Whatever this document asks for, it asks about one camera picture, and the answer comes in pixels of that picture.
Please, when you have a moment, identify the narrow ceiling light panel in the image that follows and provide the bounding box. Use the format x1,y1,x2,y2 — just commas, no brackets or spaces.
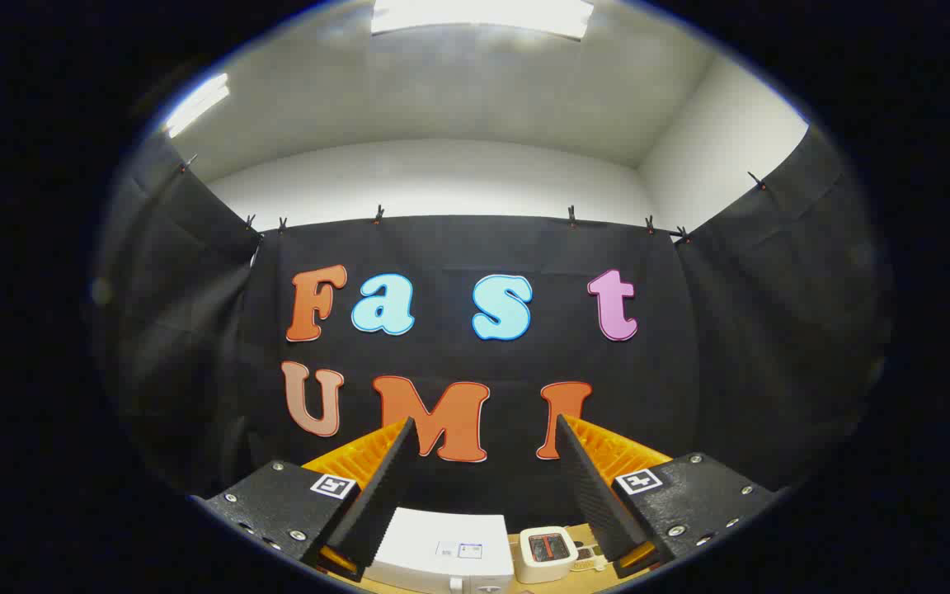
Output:
163,73,230,139

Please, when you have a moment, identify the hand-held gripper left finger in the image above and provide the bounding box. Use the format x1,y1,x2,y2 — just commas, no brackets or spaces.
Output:
192,417,418,582

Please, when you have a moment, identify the white microwave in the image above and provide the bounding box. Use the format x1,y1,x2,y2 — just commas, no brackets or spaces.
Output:
364,507,515,594

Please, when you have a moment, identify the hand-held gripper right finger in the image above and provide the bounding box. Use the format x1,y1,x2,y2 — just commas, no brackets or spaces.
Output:
555,412,781,578

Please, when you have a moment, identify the cream white toaster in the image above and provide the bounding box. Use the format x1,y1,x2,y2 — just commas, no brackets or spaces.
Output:
519,526,579,585

